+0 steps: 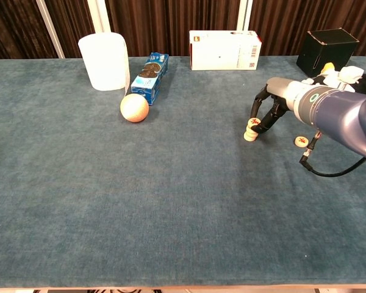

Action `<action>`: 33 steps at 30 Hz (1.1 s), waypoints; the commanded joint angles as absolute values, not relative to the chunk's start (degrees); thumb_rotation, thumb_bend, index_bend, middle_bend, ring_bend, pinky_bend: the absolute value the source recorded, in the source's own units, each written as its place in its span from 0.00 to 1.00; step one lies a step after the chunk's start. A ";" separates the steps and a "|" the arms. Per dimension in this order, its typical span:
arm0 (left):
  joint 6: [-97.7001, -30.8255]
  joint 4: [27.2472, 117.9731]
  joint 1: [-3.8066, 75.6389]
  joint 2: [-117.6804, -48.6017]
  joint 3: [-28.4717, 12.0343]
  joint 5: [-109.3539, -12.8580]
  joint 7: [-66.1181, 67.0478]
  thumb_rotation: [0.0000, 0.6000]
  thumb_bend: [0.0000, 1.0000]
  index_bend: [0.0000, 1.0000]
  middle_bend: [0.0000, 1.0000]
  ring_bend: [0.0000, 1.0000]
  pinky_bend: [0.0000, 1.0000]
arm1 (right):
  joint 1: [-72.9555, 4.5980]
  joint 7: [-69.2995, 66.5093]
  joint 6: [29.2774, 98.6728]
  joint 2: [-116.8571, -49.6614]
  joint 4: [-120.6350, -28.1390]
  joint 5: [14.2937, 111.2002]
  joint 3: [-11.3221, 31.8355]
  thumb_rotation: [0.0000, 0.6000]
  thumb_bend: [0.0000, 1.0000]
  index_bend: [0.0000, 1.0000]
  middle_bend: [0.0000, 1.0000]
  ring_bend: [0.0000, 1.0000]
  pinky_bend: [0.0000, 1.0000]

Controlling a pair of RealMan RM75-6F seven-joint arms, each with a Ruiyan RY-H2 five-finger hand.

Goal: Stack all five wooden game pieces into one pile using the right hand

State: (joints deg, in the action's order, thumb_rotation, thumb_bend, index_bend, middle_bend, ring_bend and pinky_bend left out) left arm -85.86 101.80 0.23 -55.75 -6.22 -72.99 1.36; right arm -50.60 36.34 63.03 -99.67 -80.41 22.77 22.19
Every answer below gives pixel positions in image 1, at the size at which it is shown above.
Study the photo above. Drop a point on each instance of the orange ball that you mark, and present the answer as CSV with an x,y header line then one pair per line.
x,y
134,108

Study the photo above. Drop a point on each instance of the dark brown curtain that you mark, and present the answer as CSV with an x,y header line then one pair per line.
x,y
170,24

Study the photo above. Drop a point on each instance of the white cardboard box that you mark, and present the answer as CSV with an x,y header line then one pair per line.
x,y
222,52

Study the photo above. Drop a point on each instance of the teal table cloth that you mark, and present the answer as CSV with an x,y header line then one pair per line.
x,y
109,198

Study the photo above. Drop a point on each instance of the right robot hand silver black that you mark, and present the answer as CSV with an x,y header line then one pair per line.
x,y
280,90

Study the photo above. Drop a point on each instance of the penguin plush toy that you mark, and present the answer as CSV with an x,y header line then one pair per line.
x,y
350,74

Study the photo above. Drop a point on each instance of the white toilet paper roll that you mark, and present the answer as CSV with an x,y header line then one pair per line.
x,y
105,61

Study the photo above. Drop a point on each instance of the white metal frame post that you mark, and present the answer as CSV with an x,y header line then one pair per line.
x,y
98,15
50,27
244,15

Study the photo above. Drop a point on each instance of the blue cookie box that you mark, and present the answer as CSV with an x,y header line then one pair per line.
x,y
149,81

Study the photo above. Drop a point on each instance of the right robot arm blue grey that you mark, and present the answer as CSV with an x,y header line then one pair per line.
x,y
341,116

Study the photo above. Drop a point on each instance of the black cube box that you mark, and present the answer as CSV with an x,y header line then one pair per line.
x,y
326,53

